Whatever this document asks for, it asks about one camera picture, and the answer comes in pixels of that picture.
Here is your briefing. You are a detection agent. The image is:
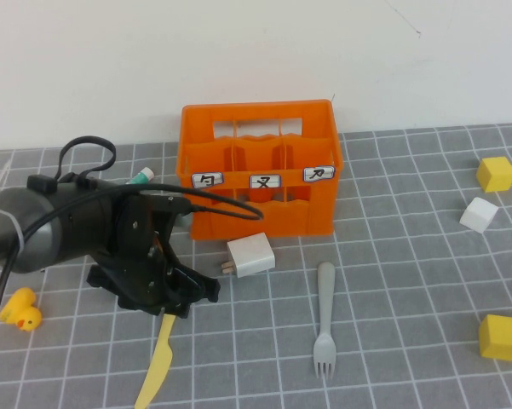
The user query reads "grey checked tablecloth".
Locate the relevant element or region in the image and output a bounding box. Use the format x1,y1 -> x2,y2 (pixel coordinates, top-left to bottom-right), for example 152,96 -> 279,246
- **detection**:
0,122 -> 512,409

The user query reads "yellow cube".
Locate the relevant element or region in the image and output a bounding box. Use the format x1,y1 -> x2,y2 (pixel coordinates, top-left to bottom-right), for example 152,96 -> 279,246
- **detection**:
478,314 -> 512,362
475,156 -> 512,194

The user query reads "yellow plastic knife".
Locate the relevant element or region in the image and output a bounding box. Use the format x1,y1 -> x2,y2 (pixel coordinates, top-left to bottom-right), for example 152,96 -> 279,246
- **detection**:
135,314 -> 176,409

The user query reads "white cube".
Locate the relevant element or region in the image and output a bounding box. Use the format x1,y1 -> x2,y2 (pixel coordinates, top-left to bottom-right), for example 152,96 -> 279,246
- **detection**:
459,195 -> 500,233

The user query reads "white zip tie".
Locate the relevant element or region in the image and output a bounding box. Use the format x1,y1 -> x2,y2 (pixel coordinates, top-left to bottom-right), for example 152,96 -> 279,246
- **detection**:
0,160 -> 27,256

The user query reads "white green glue stick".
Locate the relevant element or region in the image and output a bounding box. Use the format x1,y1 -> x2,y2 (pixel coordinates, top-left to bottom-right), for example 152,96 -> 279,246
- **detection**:
125,166 -> 155,186

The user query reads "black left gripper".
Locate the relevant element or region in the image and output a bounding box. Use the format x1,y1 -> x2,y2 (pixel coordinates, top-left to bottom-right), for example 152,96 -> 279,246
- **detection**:
87,199 -> 221,320

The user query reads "short black looped cable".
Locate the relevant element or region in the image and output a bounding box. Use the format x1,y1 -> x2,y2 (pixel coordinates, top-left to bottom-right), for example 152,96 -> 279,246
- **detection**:
27,135 -> 117,193

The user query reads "long black camera cable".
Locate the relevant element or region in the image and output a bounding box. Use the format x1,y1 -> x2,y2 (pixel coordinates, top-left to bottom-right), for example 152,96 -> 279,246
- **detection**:
0,181 -> 265,387

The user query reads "white paper label knife character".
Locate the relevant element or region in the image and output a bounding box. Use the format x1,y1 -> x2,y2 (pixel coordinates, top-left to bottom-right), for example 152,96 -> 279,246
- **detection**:
302,165 -> 337,182

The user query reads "grey plastic fork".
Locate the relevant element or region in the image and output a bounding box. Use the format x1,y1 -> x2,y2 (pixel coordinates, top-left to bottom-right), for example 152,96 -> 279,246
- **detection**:
313,261 -> 337,379

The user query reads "yellow rubber duck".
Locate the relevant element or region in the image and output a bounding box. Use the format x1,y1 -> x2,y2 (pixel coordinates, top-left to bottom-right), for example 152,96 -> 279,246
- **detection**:
0,287 -> 43,333

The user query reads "orange plastic cutlery holder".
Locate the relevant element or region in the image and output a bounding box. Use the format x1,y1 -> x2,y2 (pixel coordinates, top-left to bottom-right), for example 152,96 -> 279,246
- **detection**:
175,99 -> 346,242

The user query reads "white paper label fork character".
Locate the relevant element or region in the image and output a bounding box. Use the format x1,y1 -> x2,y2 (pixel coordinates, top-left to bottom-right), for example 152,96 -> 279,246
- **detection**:
249,173 -> 281,190

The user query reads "white power adapter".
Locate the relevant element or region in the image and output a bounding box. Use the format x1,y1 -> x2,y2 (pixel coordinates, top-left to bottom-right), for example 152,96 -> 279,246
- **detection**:
220,232 -> 277,279

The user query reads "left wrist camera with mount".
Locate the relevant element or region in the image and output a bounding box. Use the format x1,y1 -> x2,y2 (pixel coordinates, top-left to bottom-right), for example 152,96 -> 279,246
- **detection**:
123,190 -> 193,233

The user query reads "white paper label spoon character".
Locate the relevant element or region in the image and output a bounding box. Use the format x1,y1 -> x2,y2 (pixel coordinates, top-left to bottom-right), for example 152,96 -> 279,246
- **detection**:
191,171 -> 225,189

